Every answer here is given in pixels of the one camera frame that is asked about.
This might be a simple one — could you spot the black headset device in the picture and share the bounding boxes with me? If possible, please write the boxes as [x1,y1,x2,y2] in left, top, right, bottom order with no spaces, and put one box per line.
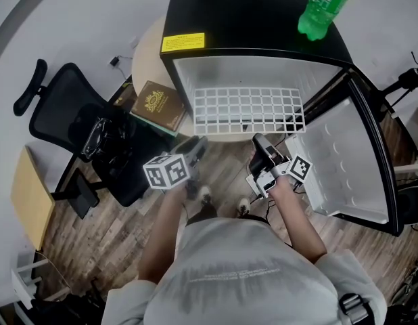
[80,117,133,165]

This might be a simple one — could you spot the person's leg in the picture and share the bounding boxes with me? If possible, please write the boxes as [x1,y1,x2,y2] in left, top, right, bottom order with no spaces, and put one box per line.
[186,202,219,225]
[241,213,270,223]

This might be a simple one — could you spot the person's shoe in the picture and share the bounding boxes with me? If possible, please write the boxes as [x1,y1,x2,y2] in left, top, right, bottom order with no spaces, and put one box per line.
[196,185,213,207]
[236,197,252,217]

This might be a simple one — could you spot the white shelf frame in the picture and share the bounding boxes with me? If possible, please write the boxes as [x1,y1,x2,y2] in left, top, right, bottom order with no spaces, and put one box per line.
[10,255,51,315]

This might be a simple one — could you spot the black mesh office chair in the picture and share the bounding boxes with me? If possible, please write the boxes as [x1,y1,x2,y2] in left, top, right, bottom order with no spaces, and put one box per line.
[12,58,173,221]

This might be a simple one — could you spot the person's grey shirt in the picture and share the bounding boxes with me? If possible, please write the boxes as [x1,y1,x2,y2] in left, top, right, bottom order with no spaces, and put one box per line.
[99,216,388,325]

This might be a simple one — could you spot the person's right forearm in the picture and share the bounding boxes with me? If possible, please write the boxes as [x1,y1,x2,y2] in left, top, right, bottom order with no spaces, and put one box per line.
[267,177,329,264]

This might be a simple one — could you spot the person's left shoe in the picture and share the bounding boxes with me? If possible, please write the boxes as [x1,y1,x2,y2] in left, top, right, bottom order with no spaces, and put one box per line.
[196,185,213,207]

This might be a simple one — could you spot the green plastic bottle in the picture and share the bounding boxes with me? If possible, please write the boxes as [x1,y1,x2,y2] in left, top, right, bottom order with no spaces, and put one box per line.
[297,0,363,42]

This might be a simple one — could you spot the white wire fridge shelf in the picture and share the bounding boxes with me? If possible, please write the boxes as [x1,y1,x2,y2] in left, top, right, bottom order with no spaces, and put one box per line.
[193,87,307,136]

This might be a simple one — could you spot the grey strap buckle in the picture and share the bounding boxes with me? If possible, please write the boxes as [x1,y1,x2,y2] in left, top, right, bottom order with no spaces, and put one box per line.
[338,292,373,325]

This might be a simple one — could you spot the black round floor stand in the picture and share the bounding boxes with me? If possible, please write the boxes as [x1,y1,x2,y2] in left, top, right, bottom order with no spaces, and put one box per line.
[396,180,418,225]

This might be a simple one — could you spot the person's left leg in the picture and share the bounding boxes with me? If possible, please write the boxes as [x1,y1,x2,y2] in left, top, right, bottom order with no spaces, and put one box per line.
[186,202,219,225]

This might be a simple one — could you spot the person's left forearm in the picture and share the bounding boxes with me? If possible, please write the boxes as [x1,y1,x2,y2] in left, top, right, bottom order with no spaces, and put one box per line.
[137,180,190,284]

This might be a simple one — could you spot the yellow wooden panel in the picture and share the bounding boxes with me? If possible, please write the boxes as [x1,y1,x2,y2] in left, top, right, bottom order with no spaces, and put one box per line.
[10,145,56,252]

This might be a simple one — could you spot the brown ornate book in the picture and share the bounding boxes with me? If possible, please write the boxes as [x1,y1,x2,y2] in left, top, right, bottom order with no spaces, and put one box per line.
[129,80,189,139]

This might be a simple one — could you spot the round beige table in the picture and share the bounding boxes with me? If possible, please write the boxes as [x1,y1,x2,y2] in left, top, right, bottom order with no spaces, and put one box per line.
[131,14,275,144]

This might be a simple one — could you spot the black mini fridge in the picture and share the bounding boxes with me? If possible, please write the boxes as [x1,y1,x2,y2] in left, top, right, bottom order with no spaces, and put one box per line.
[159,0,357,139]

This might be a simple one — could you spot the person's right leg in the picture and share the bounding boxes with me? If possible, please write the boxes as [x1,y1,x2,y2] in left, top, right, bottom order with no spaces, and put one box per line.
[241,213,270,223]

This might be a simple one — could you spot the person's right shoe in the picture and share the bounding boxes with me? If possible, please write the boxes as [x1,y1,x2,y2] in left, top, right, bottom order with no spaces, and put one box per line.
[236,197,252,217]

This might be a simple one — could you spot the mini fridge door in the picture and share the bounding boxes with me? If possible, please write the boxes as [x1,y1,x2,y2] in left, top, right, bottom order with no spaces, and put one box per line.
[284,67,405,238]

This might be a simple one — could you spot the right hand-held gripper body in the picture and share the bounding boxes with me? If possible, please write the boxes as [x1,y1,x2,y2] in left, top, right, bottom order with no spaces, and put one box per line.
[248,150,314,200]

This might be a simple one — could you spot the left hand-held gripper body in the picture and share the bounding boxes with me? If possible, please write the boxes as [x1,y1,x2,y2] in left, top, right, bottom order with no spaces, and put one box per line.
[142,152,200,192]

